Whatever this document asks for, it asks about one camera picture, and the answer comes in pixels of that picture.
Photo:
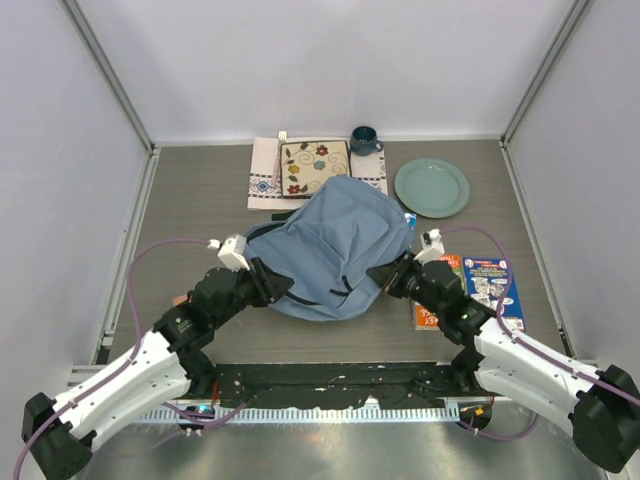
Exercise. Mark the light blue fabric backpack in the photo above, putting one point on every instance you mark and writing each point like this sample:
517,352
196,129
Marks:
326,247

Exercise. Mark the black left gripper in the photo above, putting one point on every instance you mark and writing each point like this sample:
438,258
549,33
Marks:
269,286

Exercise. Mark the tan leather wallet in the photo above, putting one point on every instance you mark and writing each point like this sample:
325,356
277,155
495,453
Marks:
180,299

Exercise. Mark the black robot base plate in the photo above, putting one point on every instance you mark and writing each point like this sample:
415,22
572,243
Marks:
338,386

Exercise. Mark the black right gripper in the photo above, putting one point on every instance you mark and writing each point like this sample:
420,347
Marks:
390,275

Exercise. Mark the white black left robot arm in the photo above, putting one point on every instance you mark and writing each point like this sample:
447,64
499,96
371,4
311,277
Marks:
167,362

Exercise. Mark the white slotted cable duct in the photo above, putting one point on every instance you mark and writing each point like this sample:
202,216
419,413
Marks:
371,412

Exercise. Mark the patterned white cloth placemat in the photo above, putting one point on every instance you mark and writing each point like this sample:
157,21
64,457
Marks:
264,191

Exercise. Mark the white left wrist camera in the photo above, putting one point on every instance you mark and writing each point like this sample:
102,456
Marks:
231,252

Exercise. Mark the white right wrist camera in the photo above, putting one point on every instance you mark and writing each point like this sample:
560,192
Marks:
432,247

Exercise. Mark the round teal ceramic plate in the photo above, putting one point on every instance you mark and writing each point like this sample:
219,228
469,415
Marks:
432,188

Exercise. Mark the square floral ceramic plate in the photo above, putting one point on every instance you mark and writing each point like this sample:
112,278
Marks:
306,165

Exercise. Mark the orange treehouse paperback book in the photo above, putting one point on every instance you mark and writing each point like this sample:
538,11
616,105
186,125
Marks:
423,319

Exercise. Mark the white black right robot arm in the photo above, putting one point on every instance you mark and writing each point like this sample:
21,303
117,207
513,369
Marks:
598,409

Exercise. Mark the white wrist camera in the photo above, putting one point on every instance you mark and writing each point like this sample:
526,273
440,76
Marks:
231,252
432,247

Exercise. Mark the dark blue cartoon book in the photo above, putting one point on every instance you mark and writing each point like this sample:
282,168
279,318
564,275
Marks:
486,280

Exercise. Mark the dark blue ceramic mug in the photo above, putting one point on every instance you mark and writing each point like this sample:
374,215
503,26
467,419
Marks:
364,141

